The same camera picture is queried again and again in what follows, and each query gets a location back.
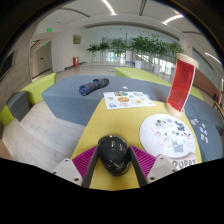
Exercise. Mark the dark grey ottoman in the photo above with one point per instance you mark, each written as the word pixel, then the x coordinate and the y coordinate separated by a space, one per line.
pixel 18 106

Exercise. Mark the brass wall plaque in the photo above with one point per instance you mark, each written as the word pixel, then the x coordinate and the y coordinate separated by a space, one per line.
pixel 77 39

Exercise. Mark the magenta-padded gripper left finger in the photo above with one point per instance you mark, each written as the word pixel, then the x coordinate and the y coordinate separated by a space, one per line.
pixel 83 161

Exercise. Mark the black wall screen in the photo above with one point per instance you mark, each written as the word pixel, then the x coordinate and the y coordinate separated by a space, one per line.
pixel 6 66

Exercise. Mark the row of potted green plants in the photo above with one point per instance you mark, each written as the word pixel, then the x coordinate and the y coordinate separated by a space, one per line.
pixel 143 45

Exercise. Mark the scattered small stickers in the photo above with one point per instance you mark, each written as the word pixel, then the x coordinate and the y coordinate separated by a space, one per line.
pixel 201 130

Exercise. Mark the folded dark blue umbrella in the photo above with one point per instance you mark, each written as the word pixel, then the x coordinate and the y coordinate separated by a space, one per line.
pixel 93 86

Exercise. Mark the white sticker sheet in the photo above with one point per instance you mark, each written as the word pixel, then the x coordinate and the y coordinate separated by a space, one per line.
pixel 128 100

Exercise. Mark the lime green upholstered bench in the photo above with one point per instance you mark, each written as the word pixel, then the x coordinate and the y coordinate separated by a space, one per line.
pixel 40 88
pixel 140 73

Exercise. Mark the strip ceiling lights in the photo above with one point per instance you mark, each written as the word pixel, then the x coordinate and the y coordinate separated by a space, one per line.
pixel 108 6

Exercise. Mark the red fire extinguisher cabinet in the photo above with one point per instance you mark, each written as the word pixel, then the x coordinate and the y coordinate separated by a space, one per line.
pixel 75 61

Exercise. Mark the person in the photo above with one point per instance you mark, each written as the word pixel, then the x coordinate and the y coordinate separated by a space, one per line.
pixel 4 151

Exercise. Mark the green exit sign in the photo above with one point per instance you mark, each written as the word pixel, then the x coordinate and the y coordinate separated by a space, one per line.
pixel 49 29

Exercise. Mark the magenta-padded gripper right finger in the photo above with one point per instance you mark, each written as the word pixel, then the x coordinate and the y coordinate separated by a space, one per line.
pixel 146 161

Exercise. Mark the white cartoon print mouse pad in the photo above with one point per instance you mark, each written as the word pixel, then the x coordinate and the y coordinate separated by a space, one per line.
pixel 166 133

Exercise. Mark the red panel lamp wooden ends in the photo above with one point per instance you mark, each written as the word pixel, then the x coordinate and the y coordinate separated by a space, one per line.
pixel 180 85

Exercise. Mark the black computer mouse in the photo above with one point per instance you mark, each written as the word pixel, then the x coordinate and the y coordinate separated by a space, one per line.
pixel 114 155

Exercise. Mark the long grey upholstered bench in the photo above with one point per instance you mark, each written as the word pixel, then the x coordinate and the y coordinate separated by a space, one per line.
pixel 66 100

